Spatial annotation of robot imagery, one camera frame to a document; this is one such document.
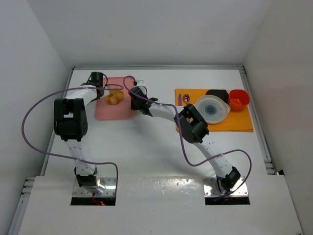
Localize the golden knotted bread roll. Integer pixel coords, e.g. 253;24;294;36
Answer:
105;90;124;105

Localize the pink rectangular tray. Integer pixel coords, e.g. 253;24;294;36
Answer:
94;77;134;121

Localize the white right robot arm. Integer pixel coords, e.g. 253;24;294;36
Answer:
128;86;241;193

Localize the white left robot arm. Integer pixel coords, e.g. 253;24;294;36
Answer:
54;72;108;194

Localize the iridescent table knife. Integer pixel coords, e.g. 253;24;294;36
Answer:
178;94;183;106

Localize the iridescent spoon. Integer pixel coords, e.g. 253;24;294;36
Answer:
182;94;190;105

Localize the white plate blue swirl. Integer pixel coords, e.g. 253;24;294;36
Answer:
194;95;231;124

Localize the black coaster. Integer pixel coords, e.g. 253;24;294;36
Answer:
205;89;229;103

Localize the orange cup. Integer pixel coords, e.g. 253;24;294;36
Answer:
228;89;250;112

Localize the orange cloth placemat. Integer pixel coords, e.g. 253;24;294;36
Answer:
175;89;253;132

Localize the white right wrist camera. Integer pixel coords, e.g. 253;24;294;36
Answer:
136;80;146;87

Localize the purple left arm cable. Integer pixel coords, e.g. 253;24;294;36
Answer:
21;84;124;196

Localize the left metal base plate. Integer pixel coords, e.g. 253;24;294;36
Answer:
72;177;116;198

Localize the metal base plate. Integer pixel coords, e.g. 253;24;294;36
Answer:
203;177;248;198
72;177;116;198

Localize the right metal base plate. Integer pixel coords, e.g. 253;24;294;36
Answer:
203;177;248;198

